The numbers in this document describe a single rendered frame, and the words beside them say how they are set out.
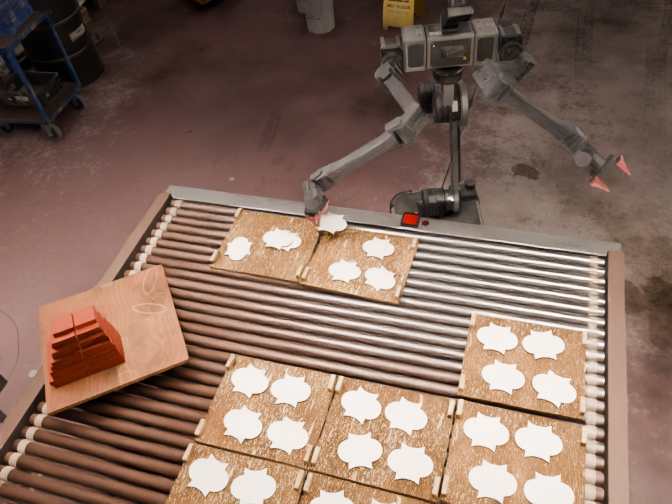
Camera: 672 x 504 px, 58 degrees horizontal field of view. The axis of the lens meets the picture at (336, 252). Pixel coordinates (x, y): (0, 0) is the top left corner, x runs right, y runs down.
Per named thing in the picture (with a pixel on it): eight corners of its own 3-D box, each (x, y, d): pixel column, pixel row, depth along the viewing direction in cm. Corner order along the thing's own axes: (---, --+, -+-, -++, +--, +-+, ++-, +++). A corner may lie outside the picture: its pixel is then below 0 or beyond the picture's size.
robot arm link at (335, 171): (416, 132, 229) (400, 113, 222) (417, 142, 225) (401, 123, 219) (327, 184, 249) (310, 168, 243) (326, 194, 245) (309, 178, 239)
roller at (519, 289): (157, 233, 286) (154, 226, 282) (602, 301, 236) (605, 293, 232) (152, 241, 283) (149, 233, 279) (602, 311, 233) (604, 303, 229)
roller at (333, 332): (120, 291, 264) (116, 284, 260) (601, 379, 214) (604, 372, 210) (114, 300, 261) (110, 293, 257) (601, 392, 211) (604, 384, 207)
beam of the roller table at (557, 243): (173, 193, 307) (170, 184, 302) (618, 252, 254) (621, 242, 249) (166, 205, 302) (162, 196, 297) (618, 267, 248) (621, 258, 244)
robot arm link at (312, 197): (334, 180, 246) (320, 167, 241) (337, 198, 238) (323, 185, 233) (311, 196, 251) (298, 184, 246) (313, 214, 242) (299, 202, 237)
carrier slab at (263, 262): (241, 212, 283) (240, 209, 282) (325, 224, 272) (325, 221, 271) (210, 268, 262) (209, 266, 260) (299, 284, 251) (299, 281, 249)
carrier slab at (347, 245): (328, 226, 271) (328, 223, 270) (419, 241, 260) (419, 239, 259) (300, 285, 250) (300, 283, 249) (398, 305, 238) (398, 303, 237)
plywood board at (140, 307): (39, 310, 242) (37, 308, 240) (162, 266, 251) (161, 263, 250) (49, 416, 209) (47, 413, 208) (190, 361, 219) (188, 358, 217)
